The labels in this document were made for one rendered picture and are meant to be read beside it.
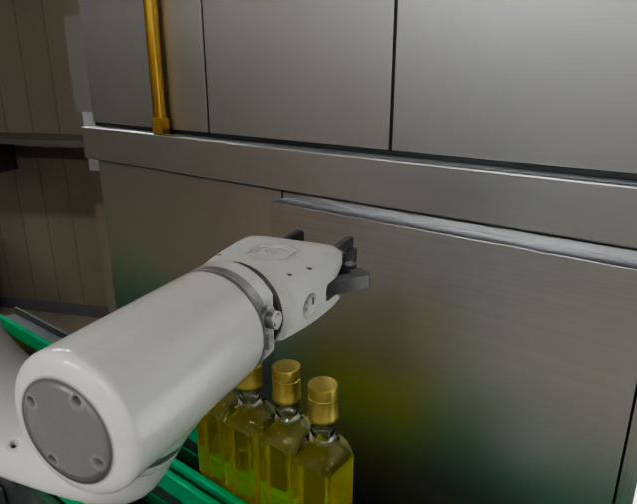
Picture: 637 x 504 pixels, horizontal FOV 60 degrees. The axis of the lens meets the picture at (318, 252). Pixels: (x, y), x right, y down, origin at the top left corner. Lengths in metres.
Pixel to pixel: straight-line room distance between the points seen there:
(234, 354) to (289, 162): 0.43
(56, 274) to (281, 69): 3.67
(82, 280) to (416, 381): 3.64
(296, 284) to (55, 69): 3.61
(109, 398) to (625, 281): 0.46
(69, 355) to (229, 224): 0.61
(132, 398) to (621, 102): 0.48
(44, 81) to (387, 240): 3.50
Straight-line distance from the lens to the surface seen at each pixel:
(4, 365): 0.42
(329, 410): 0.63
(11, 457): 0.40
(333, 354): 0.78
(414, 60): 0.66
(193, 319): 0.34
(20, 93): 4.14
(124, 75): 1.04
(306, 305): 0.43
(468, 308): 0.64
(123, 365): 0.30
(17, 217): 4.37
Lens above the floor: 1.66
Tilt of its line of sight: 18 degrees down
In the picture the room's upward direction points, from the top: straight up
